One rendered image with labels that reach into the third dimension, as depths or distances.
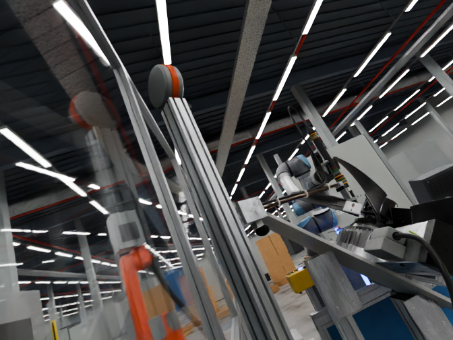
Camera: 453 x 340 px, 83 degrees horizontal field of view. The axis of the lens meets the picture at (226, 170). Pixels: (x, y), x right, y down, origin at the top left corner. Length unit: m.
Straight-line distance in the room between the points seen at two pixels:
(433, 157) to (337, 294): 10.84
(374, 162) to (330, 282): 2.69
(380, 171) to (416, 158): 7.69
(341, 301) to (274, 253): 8.30
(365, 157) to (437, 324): 2.60
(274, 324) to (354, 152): 2.99
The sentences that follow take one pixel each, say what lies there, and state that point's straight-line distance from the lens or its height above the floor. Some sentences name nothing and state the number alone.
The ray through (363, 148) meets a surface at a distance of 3.61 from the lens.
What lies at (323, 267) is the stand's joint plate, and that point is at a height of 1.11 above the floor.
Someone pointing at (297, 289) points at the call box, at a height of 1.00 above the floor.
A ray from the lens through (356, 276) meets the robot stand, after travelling 1.85.
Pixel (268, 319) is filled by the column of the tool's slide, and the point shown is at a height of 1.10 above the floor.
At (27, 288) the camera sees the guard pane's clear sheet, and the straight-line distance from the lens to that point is 0.20.
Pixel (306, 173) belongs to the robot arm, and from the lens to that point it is 1.80.
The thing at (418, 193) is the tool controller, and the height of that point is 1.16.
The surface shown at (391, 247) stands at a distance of 0.86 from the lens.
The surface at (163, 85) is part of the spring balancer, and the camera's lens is 0.92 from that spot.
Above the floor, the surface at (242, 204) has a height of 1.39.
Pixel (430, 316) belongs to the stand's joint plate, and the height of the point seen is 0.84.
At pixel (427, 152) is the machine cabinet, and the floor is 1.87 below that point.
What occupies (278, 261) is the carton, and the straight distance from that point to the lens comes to 9.34.
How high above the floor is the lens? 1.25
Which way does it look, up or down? 19 degrees up
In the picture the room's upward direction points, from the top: 25 degrees counter-clockwise
